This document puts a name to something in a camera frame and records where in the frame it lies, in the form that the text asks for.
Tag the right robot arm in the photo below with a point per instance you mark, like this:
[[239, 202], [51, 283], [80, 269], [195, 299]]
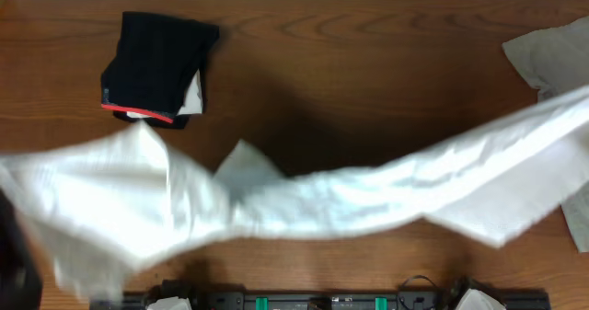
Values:
[[473, 295]]

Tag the beige khaki shorts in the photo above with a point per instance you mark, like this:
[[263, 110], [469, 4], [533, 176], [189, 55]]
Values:
[[552, 57]]

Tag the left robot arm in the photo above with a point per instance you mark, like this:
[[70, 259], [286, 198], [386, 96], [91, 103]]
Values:
[[21, 285]]

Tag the black folded garment red trim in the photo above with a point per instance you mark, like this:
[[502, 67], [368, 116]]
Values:
[[156, 58]]

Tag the white t-shirt black logo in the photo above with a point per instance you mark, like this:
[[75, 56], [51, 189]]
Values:
[[110, 208]]

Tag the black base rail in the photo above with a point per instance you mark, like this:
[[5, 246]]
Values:
[[391, 301]]

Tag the white folded garment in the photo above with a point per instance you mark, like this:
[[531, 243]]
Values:
[[192, 104]]

